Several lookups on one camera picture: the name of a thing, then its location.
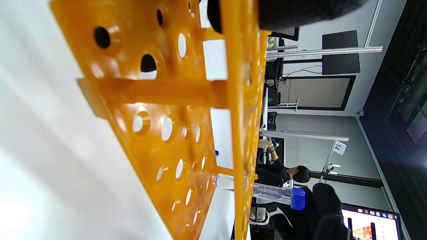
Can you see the black wall panel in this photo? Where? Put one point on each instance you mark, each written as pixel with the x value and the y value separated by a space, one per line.
pixel 340 40

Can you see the white paper tag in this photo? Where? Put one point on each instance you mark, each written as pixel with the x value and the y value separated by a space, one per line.
pixel 339 148

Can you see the person's left hand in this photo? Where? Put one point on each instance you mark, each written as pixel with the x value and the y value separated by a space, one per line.
pixel 300 11

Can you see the person's right hand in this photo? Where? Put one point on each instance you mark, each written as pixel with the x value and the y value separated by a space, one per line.
pixel 328 206

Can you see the black monitor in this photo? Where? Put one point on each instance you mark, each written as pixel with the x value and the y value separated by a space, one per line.
pixel 288 31

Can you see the black framed beige board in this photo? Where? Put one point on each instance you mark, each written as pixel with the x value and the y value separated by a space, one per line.
pixel 317 93

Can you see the aluminium frame beam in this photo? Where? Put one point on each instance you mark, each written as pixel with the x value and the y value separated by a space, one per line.
pixel 307 135
pixel 333 51

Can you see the lit computer screen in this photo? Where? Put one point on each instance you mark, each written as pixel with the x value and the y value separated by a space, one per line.
pixel 373 223

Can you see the orange test tube rack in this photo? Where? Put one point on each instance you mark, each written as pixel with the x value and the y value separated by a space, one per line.
pixel 160 93

